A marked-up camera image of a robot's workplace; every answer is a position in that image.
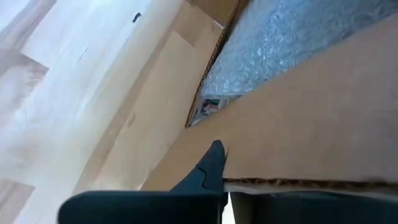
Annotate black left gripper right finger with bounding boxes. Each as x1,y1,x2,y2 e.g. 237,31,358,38
229,190,398,224

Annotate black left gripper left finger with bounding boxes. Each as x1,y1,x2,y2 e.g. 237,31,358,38
58,139,229,224

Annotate white and teal toothpaste tube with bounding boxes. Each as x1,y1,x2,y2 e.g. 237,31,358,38
198,98,233,121

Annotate brown cardboard shipping box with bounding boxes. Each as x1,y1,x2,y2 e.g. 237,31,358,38
73,0,398,200

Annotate clear bubble wrap sheet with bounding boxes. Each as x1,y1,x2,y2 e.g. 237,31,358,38
198,0,398,101

